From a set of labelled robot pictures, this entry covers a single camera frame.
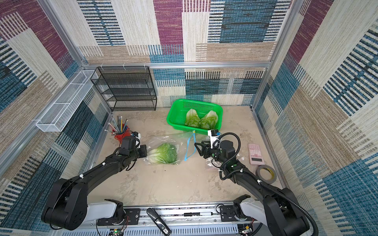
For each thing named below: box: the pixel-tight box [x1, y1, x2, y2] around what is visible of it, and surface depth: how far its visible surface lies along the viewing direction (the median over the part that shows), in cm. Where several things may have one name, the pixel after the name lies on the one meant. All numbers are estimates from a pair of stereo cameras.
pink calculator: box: [248, 143, 265, 166], surface depth 95 cm
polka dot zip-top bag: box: [205, 157, 222, 171], surface depth 91 cm
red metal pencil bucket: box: [112, 125, 131, 143], surface depth 96 cm
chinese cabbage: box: [198, 110, 219, 130], surface depth 103 cm
